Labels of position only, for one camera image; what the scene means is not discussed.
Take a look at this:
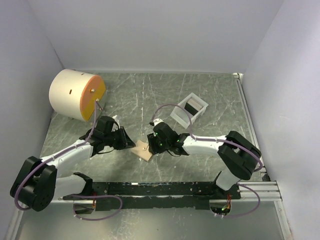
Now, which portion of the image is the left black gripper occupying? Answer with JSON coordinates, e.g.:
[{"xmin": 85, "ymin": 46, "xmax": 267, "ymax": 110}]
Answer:
[{"xmin": 103, "ymin": 125, "xmax": 136, "ymax": 150}]

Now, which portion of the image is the beige leather card holder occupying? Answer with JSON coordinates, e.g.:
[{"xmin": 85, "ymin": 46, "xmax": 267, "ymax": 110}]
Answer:
[{"xmin": 131, "ymin": 140, "xmax": 153, "ymax": 162}]

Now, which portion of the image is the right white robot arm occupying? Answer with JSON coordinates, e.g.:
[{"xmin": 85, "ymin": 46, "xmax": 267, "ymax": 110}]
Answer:
[{"xmin": 147, "ymin": 119, "xmax": 263, "ymax": 199}]

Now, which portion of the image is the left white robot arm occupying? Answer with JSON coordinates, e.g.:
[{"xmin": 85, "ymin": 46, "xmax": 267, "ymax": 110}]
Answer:
[{"xmin": 9, "ymin": 115, "xmax": 135, "ymax": 212}]

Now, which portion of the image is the white card tray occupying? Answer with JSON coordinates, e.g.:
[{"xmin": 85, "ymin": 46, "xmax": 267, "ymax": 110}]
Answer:
[{"xmin": 170, "ymin": 92, "xmax": 209, "ymax": 129}]

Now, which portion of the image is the cream cylinder with orange face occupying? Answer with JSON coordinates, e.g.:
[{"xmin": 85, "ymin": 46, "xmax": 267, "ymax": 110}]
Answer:
[{"xmin": 48, "ymin": 69, "xmax": 106, "ymax": 122}]

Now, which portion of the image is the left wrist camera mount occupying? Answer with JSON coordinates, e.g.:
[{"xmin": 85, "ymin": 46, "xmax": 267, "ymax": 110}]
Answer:
[{"xmin": 111, "ymin": 115, "xmax": 121, "ymax": 132}]

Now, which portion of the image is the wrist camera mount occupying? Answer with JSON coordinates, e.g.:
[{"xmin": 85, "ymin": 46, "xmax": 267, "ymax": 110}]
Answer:
[
  {"xmin": 111, "ymin": 115, "xmax": 121, "ymax": 132},
  {"xmin": 149, "ymin": 118, "xmax": 164, "ymax": 127}
]

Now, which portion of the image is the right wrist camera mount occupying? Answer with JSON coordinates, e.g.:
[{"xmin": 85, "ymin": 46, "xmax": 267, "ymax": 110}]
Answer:
[{"xmin": 149, "ymin": 118, "xmax": 164, "ymax": 127}]

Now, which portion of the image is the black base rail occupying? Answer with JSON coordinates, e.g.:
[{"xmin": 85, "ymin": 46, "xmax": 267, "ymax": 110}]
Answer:
[{"xmin": 62, "ymin": 181, "xmax": 242, "ymax": 211}]

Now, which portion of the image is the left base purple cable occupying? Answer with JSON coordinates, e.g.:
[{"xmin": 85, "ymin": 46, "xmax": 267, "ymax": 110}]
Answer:
[{"xmin": 72, "ymin": 194, "xmax": 124, "ymax": 221}]

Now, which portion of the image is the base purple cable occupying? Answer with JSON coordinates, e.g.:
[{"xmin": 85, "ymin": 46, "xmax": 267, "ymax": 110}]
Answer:
[
  {"xmin": 72, "ymin": 194, "xmax": 124, "ymax": 221},
  {"xmin": 213, "ymin": 182, "xmax": 261, "ymax": 219}
]

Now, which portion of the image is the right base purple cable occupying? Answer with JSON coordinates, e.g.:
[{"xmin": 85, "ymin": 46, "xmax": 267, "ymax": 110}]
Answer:
[{"xmin": 213, "ymin": 182, "xmax": 261, "ymax": 219}]

